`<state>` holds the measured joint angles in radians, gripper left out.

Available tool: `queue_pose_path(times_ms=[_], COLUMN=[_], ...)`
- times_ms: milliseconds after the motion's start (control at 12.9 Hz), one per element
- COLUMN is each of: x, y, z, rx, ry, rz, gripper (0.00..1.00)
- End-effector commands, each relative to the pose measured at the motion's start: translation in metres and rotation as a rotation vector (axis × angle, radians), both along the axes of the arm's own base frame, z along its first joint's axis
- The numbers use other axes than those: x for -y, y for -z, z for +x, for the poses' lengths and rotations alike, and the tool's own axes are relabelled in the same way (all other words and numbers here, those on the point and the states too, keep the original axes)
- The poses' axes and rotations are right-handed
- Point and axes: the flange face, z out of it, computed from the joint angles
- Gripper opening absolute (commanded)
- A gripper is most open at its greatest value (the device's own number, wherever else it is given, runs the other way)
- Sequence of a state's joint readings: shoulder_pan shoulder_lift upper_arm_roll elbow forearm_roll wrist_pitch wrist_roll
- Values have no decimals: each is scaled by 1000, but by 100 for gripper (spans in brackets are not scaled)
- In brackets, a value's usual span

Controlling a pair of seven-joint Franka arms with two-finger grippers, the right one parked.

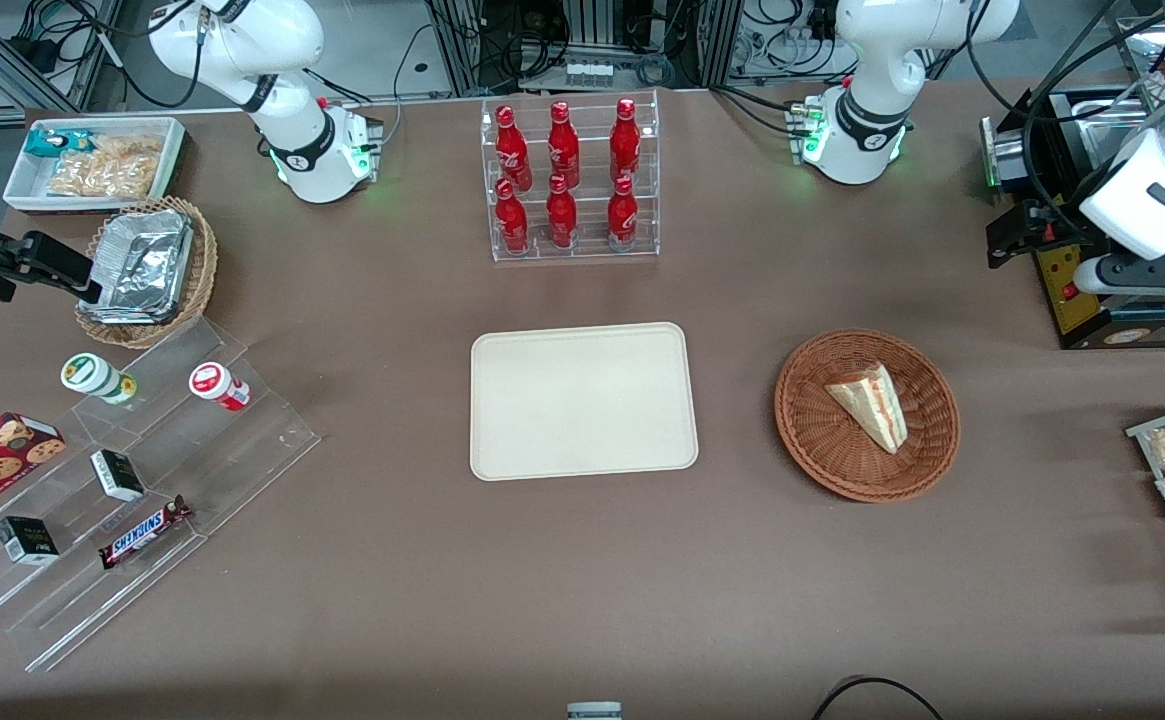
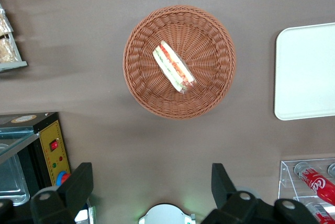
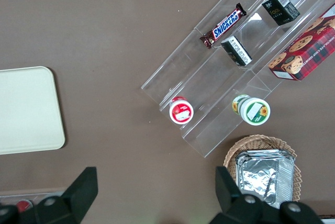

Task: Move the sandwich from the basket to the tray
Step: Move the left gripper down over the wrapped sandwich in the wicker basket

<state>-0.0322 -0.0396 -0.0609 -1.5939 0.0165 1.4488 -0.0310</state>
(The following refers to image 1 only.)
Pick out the clear acrylic step shelf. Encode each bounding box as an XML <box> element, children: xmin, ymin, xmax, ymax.
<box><xmin>0</xmin><ymin>317</ymin><xmax>322</xmax><ymax>674</ymax></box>

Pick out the silver foil container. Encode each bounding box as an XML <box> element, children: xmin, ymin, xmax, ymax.
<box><xmin>77</xmin><ymin>208</ymin><xmax>196</xmax><ymax>327</ymax></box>

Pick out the green lid white bottle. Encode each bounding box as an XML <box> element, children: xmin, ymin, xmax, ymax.
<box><xmin>60</xmin><ymin>352</ymin><xmax>139</xmax><ymax>407</ymax></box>

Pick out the clear acrylic bottle rack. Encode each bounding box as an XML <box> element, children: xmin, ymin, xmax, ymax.
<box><xmin>479</xmin><ymin>89</ymin><xmax>662</xmax><ymax>264</ymax></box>

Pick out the clear bag of crackers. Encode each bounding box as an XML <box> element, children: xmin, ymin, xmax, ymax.
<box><xmin>46</xmin><ymin>134</ymin><xmax>165</xmax><ymax>200</ymax></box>

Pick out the white rectangular snack bin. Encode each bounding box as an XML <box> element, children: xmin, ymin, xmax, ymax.
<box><xmin>2</xmin><ymin>116</ymin><xmax>189</xmax><ymax>214</ymax></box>

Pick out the Snickers chocolate bar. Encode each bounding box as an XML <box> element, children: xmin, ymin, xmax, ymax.
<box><xmin>98</xmin><ymin>494</ymin><xmax>194</xmax><ymax>571</ymax></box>

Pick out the small black box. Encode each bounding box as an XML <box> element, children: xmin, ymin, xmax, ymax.
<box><xmin>89</xmin><ymin>448</ymin><xmax>147</xmax><ymax>504</ymax></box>
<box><xmin>0</xmin><ymin>515</ymin><xmax>61</xmax><ymax>568</ymax></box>

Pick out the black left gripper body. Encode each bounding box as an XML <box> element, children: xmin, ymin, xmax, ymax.
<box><xmin>1004</xmin><ymin>198</ymin><xmax>1095</xmax><ymax>269</ymax></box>

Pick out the round brown wicker basket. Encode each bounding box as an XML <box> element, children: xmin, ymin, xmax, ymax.
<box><xmin>773</xmin><ymin>328</ymin><xmax>962</xmax><ymax>504</ymax></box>

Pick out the beige plastic tray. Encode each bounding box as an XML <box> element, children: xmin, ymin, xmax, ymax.
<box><xmin>469</xmin><ymin>321</ymin><xmax>701</xmax><ymax>483</ymax></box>

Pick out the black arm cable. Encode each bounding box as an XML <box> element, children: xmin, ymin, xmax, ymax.
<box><xmin>964</xmin><ymin>0</ymin><xmax>1165</xmax><ymax>251</ymax></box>

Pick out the black food warmer machine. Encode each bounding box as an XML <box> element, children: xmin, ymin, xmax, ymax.
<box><xmin>980</xmin><ymin>84</ymin><xmax>1165</xmax><ymax>352</ymax></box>

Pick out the teal snack packet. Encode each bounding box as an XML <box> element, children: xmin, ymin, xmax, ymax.
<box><xmin>23</xmin><ymin>127</ymin><xmax>95</xmax><ymax>160</ymax></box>

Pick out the black floor cable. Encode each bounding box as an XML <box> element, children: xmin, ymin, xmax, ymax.
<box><xmin>809</xmin><ymin>676</ymin><xmax>947</xmax><ymax>720</ymax></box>

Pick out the small wicker basket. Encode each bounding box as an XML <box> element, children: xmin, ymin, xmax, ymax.
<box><xmin>74</xmin><ymin>196</ymin><xmax>220</xmax><ymax>350</ymax></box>

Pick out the red cola bottle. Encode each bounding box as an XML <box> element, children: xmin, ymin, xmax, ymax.
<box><xmin>606</xmin><ymin>174</ymin><xmax>640</xmax><ymax>252</ymax></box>
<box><xmin>494</xmin><ymin>104</ymin><xmax>534</xmax><ymax>192</ymax></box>
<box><xmin>609</xmin><ymin>96</ymin><xmax>642</xmax><ymax>182</ymax></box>
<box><xmin>494</xmin><ymin>178</ymin><xmax>531</xmax><ymax>256</ymax></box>
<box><xmin>545</xmin><ymin>173</ymin><xmax>579</xmax><ymax>251</ymax></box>
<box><xmin>547</xmin><ymin>100</ymin><xmax>582</xmax><ymax>190</ymax></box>

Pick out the red lid white bottle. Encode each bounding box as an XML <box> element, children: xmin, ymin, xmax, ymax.
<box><xmin>188</xmin><ymin>361</ymin><xmax>252</xmax><ymax>413</ymax></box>

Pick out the triangular sandwich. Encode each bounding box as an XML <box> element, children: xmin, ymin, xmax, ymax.
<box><xmin>823</xmin><ymin>362</ymin><xmax>910</xmax><ymax>456</ymax></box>

